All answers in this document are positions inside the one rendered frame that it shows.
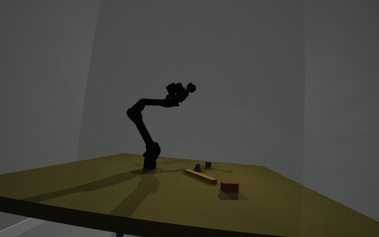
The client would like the tan long bar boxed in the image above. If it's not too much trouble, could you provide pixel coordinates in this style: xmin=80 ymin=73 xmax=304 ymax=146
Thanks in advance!
xmin=184 ymin=169 xmax=217 ymax=183

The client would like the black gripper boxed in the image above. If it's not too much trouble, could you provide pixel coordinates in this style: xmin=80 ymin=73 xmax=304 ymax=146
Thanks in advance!
xmin=178 ymin=82 xmax=196 ymax=103

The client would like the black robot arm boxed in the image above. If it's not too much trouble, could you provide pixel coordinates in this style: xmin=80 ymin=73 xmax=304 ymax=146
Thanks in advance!
xmin=127 ymin=83 xmax=185 ymax=170

